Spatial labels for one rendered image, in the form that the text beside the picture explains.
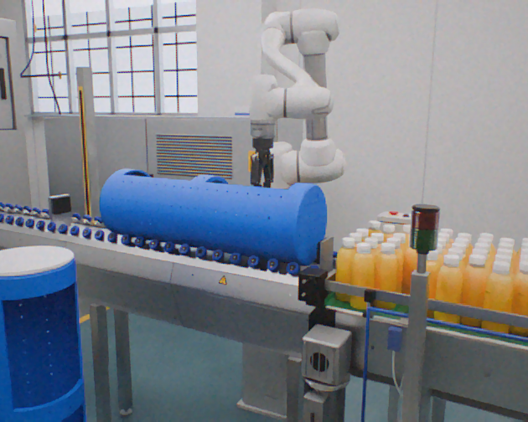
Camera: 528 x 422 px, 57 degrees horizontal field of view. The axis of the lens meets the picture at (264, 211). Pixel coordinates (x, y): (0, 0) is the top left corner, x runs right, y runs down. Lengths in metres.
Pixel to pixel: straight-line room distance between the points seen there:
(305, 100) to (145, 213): 0.73
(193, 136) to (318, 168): 1.54
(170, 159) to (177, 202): 1.92
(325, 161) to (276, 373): 1.05
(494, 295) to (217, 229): 0.89
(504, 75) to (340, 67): 1.30
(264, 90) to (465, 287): 0.88
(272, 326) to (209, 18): 3.45
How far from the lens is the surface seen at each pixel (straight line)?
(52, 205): 2.44
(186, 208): 1.76
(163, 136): 3.72
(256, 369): 2.51
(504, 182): 4.30
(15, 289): 1.50
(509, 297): 1.40
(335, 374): 1.39
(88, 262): 2.18
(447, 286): 1.40
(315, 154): 2.21
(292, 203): 1.57
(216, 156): 3.48
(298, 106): 1.66
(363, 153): 4.39
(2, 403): 1.67
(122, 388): 2.60
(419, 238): 1.16
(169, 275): 1.89
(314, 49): 2.14
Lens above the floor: 1.46
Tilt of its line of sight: 11 degrees down
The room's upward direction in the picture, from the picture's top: straight up
